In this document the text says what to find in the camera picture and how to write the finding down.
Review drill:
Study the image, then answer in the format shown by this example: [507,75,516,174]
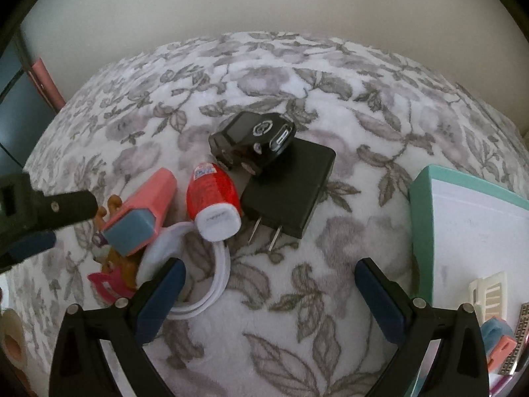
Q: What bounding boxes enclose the rhinestone hair clip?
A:
[498,303,529,377]

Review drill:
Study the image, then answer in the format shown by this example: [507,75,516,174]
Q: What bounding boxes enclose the teal cardboard box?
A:
[409,164,529,397]

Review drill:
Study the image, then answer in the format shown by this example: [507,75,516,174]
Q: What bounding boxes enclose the white hair clip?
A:
[468,271,508,327]

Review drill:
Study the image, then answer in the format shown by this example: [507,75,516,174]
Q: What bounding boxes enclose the black wall adapter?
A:
[240,138,336,254]

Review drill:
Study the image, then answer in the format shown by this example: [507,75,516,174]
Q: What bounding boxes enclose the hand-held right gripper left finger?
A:
[49,257,186,397]

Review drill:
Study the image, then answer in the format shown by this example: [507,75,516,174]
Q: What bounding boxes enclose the dark mirror pink frame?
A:
[0,29,67,174]

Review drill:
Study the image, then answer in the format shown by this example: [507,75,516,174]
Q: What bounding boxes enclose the red bottle white cap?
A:
[186,163,242,241]

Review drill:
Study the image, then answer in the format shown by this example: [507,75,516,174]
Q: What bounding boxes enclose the beige orange roll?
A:
[0,308,27,371]

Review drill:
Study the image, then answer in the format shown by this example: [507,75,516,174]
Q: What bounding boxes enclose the black car-shaped charger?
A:
[209,111,296,178]

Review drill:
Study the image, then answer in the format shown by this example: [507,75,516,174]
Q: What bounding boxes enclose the grey floral blanket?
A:
[0,31,529,397]

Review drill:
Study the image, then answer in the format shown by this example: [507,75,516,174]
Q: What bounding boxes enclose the white cable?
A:
[141,221,232,320]

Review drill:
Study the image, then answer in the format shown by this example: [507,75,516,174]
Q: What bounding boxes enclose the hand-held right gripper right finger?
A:
[353,258,490,397]

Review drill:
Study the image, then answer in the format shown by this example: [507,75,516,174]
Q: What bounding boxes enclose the brown cartoon toy figure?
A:
[88,196,143,307]

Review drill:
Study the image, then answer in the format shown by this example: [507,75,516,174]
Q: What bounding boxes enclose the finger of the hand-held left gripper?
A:
[0,229,58,274]
[29,189,100,233]

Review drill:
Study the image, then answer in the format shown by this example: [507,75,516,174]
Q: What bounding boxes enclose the pink and blue case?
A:
[102,168,178,256]

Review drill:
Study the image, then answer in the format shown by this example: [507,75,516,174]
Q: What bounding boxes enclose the pink blue buffer block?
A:
[479,318,519,375]

